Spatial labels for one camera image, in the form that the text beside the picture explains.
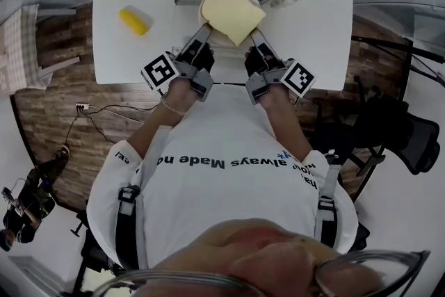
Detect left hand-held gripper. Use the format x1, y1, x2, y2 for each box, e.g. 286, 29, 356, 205
140, 24, 216, 102

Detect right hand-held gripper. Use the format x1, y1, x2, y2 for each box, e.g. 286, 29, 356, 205
244, 29, 317, 105

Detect white round plate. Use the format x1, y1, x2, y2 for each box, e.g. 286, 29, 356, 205
197, 0, 261, 46

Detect pale yellow bread slice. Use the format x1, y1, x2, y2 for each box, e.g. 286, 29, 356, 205
202, 0, 267, 47

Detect person's right forearm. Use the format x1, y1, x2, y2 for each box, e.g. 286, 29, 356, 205
259, 86, 314, 163

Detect person's left forearm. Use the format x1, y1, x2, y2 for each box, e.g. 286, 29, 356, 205
128, 78, 194, 159

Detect white table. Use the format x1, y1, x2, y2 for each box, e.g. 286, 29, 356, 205
92, 0, 354, 95

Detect clear plastic tray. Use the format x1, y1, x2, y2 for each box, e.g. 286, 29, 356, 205
118, 4, 154, 36

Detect yellow corn cob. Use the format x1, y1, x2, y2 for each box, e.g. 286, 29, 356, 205
118, 8, 149, 36

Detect white printed t-shirt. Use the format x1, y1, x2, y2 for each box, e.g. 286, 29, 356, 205
86, 88, 359, 268

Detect checkered cloth chair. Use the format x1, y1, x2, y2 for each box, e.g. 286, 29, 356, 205
0, 3, 81, 97

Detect black mesh office chair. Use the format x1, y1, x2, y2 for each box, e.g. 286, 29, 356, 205
350, 76, 441, 178

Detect person's face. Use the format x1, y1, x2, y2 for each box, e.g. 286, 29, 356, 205
138, 217, 383, 297

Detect beaded bracelet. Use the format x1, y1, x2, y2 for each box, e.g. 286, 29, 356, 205
159, 95, 188, 115

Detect white floor cable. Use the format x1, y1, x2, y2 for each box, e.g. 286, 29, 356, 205
88, 103, 161, 125

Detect black floor cable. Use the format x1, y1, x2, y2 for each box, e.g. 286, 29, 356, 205
64, 110, 118, 152

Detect grey black right shoulder strap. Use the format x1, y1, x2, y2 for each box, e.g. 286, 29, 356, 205
314, 154, 343, 250

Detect grey black shoulder strap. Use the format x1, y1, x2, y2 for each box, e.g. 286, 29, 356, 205
114, 125, 173, 271
314, 154, 343, 250

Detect grey black left shoulder strap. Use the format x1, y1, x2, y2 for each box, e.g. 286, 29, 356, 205
114, 125, 173, 271

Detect clear frame glasses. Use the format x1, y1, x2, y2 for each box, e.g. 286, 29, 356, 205
92, 249, 432, 297

